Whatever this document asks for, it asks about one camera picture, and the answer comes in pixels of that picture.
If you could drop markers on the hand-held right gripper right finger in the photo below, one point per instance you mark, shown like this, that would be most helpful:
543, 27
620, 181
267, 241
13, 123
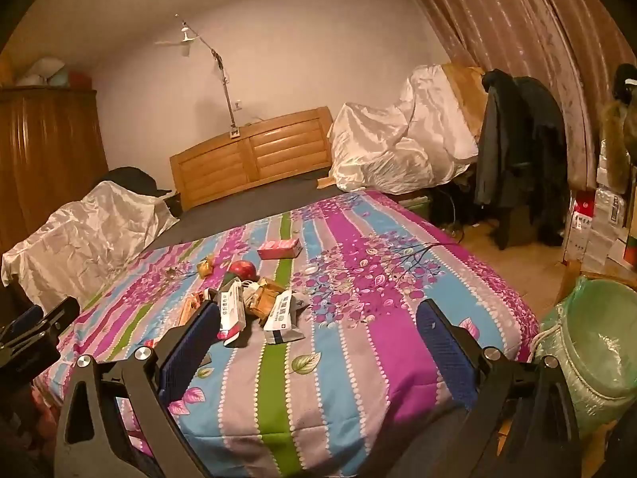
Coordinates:
448, 353

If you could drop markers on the fur collar coat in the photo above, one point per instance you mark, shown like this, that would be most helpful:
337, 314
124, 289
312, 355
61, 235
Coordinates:
617, 134

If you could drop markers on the bin with green bag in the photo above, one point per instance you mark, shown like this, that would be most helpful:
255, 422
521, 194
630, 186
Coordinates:
597, 338

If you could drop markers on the red and white box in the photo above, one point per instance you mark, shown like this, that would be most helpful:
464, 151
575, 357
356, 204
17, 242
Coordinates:
580, 219

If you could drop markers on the orange box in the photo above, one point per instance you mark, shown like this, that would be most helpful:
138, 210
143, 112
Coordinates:
191, 306

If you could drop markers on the floral striped bedsheet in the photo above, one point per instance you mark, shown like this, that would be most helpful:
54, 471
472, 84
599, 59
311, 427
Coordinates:
348, 358

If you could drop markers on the pink brown curtain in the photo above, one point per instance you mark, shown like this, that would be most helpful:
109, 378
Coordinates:
522, 25

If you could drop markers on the wooden wardrobe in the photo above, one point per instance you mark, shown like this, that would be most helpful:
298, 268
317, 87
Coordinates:
45, 159

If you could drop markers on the black jacket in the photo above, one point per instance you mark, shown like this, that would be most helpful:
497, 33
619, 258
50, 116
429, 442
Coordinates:
537, 159

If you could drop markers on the small yellow toy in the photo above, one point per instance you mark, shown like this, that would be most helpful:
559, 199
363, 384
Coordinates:
205, 266

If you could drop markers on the stack of white boxes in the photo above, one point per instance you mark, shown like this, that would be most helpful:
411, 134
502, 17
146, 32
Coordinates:
611, 194

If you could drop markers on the white plastic bag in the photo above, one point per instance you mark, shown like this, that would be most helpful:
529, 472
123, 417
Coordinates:
45, 70

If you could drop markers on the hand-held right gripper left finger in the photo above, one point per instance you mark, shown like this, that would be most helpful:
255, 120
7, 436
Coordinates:
191, 346

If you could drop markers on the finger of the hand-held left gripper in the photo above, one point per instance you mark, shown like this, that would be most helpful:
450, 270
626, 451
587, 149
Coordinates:
27, 317
62, 311

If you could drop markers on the dark grey coat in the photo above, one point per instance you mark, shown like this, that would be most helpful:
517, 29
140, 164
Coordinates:
492, 144

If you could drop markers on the white medicine box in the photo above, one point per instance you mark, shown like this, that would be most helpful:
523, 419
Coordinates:
281, 316
233, 308

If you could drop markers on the wooden headboard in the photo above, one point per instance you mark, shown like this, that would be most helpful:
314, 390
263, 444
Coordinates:
278, 149

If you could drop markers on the dark grey mattress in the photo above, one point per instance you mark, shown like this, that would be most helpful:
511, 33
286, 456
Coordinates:
239, 214

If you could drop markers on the black cloth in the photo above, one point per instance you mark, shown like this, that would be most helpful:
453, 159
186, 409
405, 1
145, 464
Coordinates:
132, 178

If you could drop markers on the wooden chair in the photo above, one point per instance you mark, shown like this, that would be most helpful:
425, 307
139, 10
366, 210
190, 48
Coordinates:
570, 279

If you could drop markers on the pink tissue pack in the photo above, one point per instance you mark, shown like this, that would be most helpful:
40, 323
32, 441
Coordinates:
278, 248

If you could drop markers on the red apple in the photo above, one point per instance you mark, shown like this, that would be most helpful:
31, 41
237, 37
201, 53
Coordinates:
242, 269

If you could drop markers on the black hat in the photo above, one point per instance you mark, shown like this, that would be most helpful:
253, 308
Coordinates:
625, 79

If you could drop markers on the green wrapper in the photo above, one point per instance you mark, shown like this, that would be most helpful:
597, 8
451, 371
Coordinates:
226, 279

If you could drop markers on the white satin cover cloth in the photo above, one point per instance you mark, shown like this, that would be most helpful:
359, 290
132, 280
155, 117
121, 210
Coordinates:
84, 239
398, 144

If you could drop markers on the white ceiling fan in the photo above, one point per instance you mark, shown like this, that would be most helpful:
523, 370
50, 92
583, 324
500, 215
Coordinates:
186, 42

